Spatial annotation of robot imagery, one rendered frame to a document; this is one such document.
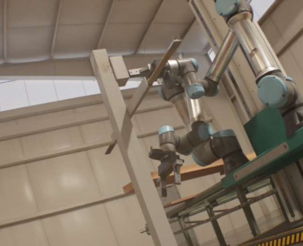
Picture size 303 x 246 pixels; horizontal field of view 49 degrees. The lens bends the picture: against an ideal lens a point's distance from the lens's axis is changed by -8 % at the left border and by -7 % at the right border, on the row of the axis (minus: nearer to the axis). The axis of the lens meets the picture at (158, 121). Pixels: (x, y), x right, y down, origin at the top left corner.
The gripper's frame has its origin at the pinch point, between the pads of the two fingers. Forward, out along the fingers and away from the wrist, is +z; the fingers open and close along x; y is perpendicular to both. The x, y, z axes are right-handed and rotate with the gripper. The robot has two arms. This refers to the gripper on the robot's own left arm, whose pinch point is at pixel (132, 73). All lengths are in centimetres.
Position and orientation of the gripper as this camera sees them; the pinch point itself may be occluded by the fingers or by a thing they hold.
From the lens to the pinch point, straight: 150.5
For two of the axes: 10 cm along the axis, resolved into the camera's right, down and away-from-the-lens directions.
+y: -3.3, -9.0, 2.7
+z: -8.8, 1.8, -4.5
